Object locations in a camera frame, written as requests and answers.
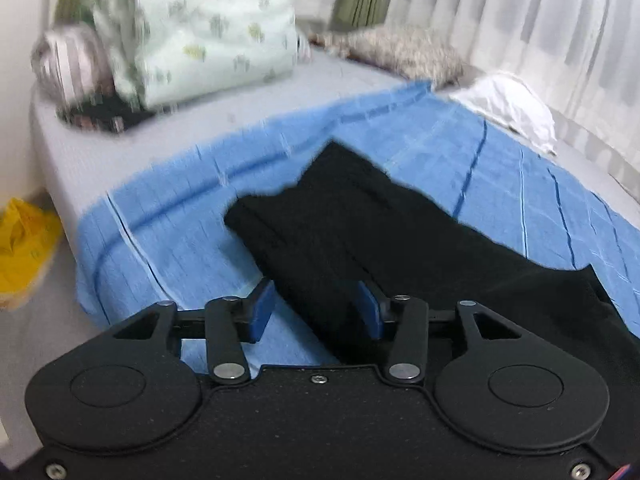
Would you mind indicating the yellow plastic bag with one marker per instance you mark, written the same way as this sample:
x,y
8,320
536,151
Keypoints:
x,y
25,250

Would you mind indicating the blue striped blanket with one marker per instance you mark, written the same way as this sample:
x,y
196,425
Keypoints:
x,y
200,185

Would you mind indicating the dark cloth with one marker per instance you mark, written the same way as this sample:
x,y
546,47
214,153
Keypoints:
x,y
105,115

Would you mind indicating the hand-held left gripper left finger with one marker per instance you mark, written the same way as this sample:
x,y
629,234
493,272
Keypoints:
x,y
261,310

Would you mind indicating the green patterned white pillow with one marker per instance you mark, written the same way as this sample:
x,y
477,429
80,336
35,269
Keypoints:
x,y
200,25

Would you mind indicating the black pants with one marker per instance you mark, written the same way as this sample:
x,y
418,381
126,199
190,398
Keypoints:
x,y
400,240

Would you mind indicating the floral pillow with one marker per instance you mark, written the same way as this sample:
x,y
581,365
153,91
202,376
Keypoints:
x,y
400,52

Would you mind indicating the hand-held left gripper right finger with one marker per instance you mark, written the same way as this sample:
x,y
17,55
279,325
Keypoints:
x,y
370,310

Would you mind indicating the grey bed mattress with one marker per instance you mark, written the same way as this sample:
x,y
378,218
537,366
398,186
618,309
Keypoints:
x,y
100,150

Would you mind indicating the striped grey pillow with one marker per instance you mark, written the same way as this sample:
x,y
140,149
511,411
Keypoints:
x,y
65,65

